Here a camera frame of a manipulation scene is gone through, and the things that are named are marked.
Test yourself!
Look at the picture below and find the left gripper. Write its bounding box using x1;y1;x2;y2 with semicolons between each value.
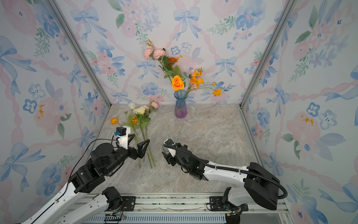
104;134;149;176

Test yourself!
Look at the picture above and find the small pink rose stem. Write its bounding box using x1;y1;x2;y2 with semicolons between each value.
142;100;159;113

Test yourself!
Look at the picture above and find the blue purple glass vase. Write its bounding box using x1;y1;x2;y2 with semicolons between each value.
174;90;187;119

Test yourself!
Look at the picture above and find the orange poppy stem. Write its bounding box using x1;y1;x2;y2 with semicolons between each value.
186;68;222;96

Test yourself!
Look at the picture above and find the dark orange gerbera stem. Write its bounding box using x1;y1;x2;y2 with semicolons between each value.
168;56;182;78

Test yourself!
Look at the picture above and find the pink rose bunch stem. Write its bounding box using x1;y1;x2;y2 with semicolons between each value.
144;41;172;79

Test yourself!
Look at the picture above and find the clear glass jar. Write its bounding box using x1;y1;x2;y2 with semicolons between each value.
162;144;176;157

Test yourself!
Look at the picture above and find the cream yellow rose stem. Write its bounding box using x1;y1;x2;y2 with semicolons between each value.
132;105;155;140

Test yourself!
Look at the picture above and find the white cream rose stem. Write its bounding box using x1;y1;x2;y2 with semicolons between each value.
128;102;138;125

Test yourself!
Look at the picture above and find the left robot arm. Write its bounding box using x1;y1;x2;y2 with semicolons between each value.
25;134;150;224

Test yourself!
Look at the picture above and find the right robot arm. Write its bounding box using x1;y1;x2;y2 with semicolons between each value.
162;139;288;215

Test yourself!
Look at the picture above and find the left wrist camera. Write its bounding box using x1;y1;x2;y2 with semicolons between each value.
114;126;131;149

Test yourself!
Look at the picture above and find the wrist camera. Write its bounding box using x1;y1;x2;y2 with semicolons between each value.
114;126;131;149
162;139;177;157

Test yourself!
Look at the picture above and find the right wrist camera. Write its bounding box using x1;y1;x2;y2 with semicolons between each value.
162;139;177;157

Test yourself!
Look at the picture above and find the aluminium rail frame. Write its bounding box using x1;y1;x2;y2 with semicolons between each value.
67;192;293;224

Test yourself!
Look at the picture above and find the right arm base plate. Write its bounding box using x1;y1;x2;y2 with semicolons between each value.
207;196;249;212

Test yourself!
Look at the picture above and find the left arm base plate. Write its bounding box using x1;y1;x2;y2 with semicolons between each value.
109;196;137;211

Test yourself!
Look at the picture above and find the left corner aluminium post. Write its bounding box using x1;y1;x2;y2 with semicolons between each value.
45;0;112;107

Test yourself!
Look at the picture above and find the corner aluminium post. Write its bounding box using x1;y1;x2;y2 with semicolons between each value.
45;0;112;107
240;0;296;110

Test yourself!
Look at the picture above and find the right corner aluminium post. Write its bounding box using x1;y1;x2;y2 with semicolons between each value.
240;0;296;110

